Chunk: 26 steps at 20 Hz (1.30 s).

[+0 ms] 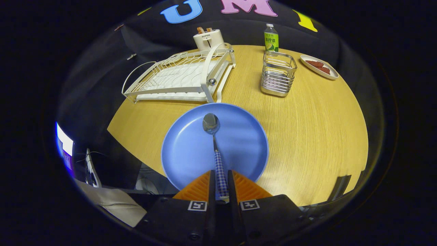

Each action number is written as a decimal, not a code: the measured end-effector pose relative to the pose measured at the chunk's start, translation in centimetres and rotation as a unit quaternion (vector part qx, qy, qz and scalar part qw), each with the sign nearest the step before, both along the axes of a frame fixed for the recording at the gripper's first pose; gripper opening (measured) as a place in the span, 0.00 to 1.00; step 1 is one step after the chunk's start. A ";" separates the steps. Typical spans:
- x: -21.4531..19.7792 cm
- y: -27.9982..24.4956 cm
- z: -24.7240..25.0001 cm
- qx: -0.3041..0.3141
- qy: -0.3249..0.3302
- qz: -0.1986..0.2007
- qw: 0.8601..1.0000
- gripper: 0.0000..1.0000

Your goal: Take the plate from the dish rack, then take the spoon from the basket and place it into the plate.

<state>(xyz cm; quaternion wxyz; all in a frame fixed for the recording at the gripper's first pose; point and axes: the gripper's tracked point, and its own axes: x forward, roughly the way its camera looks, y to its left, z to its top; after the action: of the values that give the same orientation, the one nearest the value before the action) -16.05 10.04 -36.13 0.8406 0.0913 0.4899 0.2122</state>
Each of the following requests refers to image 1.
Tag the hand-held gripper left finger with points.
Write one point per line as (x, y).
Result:
(212, 188)

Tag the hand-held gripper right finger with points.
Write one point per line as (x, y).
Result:
(231, 188)

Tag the blue plate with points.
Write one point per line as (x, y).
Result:
(184, 150)

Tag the small white oval plate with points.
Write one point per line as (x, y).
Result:
(329, 74)

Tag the white cloth sheet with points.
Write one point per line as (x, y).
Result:
(116, 205)

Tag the black chair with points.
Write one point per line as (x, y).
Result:
(341, 186)

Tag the white toaster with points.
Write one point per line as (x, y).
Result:
(208, 41)

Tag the red-brown sausage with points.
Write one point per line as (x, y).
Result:
(314, 63)
(324, 70)

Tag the green label drink bottle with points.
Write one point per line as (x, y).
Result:
(271, 41)

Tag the glowing screen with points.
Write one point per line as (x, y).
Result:
(65, 143)

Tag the white cloth clip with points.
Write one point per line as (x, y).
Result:
(131, 56)

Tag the black backdrop cloth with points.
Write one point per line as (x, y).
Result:
(85, 85)

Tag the pink cloth clip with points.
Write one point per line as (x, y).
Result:
(118, 27)

